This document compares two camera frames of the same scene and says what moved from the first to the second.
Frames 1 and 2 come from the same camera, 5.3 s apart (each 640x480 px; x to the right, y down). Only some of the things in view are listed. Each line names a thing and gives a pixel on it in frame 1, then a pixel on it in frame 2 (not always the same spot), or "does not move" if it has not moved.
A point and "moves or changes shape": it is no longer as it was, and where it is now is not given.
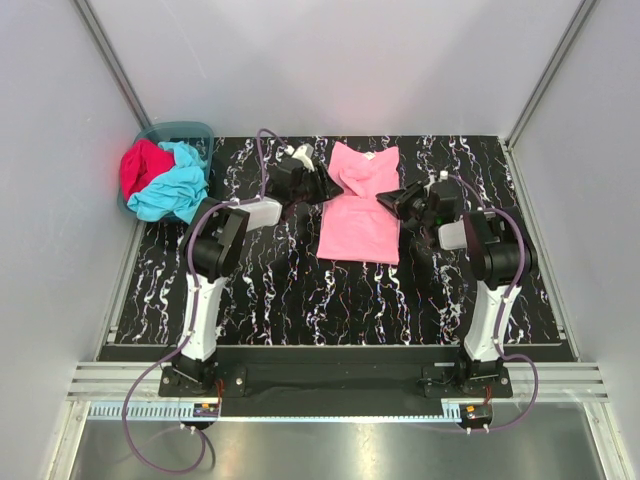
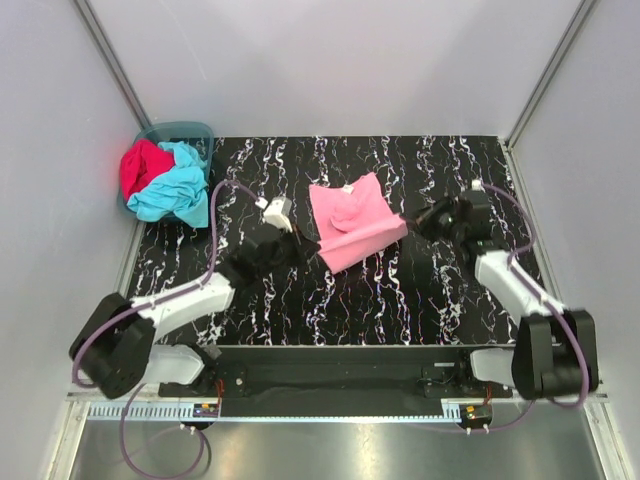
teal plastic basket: [199, 135] does not move
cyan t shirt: [178, 192] does not move
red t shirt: [143, 161] does not move
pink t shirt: [355, 225] moves or changes shape
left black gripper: [326, 189] -> [297, 246]
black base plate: [337, 381] does not move
